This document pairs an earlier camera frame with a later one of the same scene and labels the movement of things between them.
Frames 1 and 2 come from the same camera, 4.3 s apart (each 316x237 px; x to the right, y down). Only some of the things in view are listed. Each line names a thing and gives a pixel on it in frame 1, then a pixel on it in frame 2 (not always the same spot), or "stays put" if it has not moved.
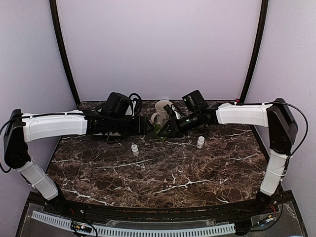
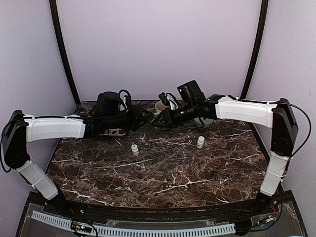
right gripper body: (182, 128) -> (189, 114)
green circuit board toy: (156, 129) -> (156, 124)
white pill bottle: (135, 149) stays put
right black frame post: (264, 13) stays put
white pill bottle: (200, 142) stays put
